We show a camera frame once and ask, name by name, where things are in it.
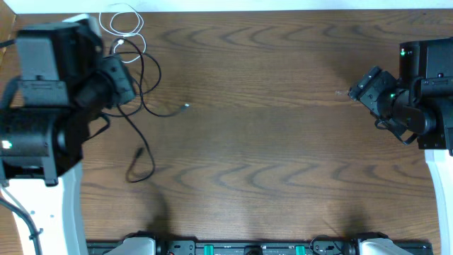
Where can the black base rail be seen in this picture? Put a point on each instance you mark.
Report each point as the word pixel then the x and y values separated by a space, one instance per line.
pixel 365 243

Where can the cardboard side panel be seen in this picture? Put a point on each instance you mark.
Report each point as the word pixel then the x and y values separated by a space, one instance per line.
pixel 7 21

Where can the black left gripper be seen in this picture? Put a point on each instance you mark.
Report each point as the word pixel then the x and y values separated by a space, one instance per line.
pixel 124 86

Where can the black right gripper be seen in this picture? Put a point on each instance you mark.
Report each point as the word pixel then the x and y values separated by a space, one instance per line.
pixel 368 88

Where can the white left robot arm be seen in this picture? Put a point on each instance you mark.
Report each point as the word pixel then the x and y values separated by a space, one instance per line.
pixel 66 82

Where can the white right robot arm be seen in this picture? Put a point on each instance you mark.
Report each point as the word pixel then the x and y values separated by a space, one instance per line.
pixel 419 101

